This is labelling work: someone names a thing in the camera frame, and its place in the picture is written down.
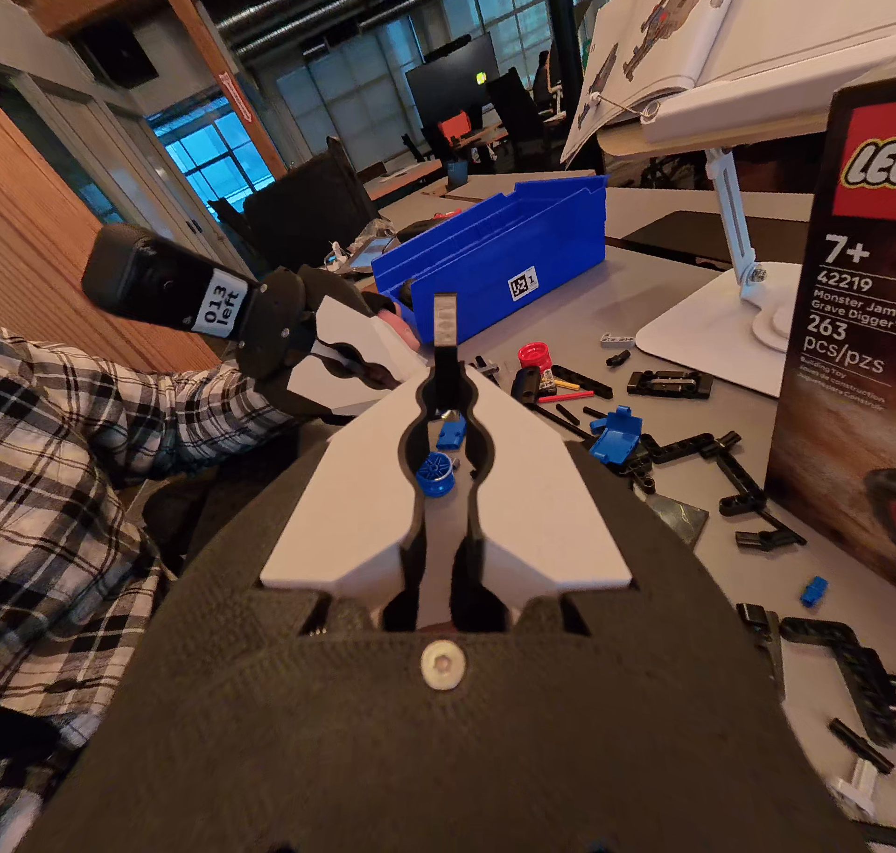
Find printed toy set box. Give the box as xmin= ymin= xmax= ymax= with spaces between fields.
xmin=764 ymin=82 xmax=896 ymax=586

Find black fabric chair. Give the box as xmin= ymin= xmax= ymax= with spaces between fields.
xmin=209 ymin=135 xmax=380 ymax=274

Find long black toy beam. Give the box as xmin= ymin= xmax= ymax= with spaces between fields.
xmin=433 ymin=293 xmax=460 ymax=413

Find black office chair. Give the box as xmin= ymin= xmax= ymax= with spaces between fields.
xmin=486 ymin=68 xmax=546 ymax=162

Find blue tagged plastic bin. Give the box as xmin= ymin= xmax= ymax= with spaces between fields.
xmin=371 ymin=174 xmax=609 ymax=347

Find black building column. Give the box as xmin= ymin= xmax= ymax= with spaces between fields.
xmin=540 ymin=0 xmax=586 ymax=108

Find white toy piece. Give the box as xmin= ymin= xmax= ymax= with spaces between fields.
xmin=832 ymin=757 xmax=881 ymax=817

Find black toy frame piece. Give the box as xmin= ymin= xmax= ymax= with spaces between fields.
xmin=626 ymin=369 xmax=715 ymax=401

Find blue spoked toy wheel rim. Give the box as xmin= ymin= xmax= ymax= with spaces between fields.
xmin=415 ymin=452 xmax=458 ymax=499

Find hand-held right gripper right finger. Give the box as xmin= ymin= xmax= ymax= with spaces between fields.
xmin=458 ymin=365 xmax=635 ymax=631

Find person's left forearm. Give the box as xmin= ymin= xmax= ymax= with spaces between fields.
xmin=91 ymin=356 xmax=312 ymax=486

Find pile of black toy beams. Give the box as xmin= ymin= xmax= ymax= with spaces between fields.
xmin=476 ymin=349 xmax=896 ymax=836

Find black square toy tile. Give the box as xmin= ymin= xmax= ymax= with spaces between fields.
xmin=644 ymin=495 xmax=710 ymax=551

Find wooden beam red sign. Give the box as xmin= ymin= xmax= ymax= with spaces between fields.
xmin=157 ymin=0 xmax=289 ymax=181

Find metal ventilation duct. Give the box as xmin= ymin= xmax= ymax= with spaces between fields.
xmin=216 ymin=0 xmax=508 ymax=57

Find large black monitor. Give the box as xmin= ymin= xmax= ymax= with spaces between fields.
xmin=405 ymin=32 xmax=500 ymax=127

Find black wall speaker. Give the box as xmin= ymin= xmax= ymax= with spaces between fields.
xmin=69 ymin=19 xmax=161 ymax=89

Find person's left hand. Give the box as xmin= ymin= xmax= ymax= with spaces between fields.
xmin=377 ymin=309 xmax=423 ymax=352

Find open instruction booklet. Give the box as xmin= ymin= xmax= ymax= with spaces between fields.
xmin=560 ymin=0 xmax=896 ymax=165

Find person in plaid shirt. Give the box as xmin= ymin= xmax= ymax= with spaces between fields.
xmin=0 ymin=328 xmax=179 ymax=805

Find blue toy fender panel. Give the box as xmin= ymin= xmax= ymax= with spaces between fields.
xmin=588 ymin=406 xmax=644 ymax=466

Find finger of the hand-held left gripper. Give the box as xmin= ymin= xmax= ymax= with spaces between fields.
xmin=287 ymin=355 xmax=396 ymax=418
xmin=314 ymin=296 xmax=429 ymax=383

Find white book stand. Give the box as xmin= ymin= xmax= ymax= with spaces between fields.
xmin=596 ymin=23 xmax=896 ymax=400

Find grey desk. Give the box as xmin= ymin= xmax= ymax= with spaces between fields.
xmin=350 ymin=167 xmax=896 ymax=853

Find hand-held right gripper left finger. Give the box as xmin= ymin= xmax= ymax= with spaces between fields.
xmin=259 ymin=369 xmax=430 ymax=631

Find small tablet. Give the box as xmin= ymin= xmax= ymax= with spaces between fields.
xmin=349 ymin=233 xmax=394 ymax=271

